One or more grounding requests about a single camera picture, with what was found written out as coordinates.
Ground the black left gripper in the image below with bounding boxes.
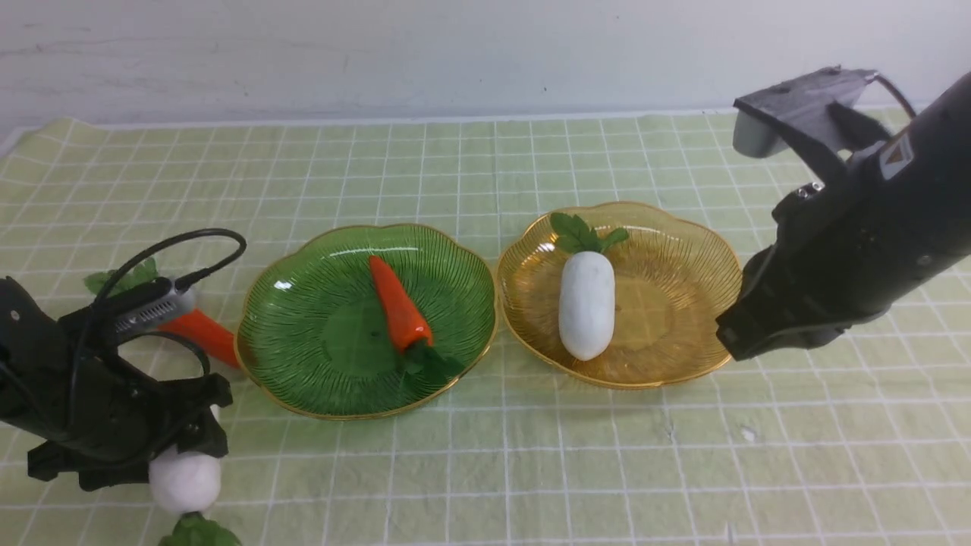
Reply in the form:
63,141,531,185
27,310,233,491

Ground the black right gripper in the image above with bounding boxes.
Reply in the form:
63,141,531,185
717,180,911,360

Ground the white toy radish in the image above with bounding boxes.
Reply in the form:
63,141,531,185
549,212,629,362
148,446,242,545

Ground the orange toy carrot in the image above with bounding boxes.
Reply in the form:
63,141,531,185
83,258,240,369
368,255,465,386

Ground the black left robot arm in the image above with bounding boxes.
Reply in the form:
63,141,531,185
1,278,233,491

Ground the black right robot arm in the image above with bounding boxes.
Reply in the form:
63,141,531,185
715,66,970,362

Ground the amber glass plate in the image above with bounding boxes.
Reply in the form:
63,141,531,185
496,201,742,390

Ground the green checked tablecloth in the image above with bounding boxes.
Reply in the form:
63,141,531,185
1,113,970,545

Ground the green glass plate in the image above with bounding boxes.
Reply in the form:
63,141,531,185
234,222,498,419

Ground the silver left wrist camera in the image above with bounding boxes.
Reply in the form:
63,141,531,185
106,277,196,344

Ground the black left camera cable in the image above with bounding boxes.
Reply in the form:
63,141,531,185
68,228,248,425

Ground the black camera cable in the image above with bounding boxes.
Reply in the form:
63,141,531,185
68,228,248,425
872,72,919,118

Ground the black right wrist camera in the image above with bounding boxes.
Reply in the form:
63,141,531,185
733,66,891,184

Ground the black right camera cable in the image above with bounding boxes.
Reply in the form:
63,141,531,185
872,72,919,118

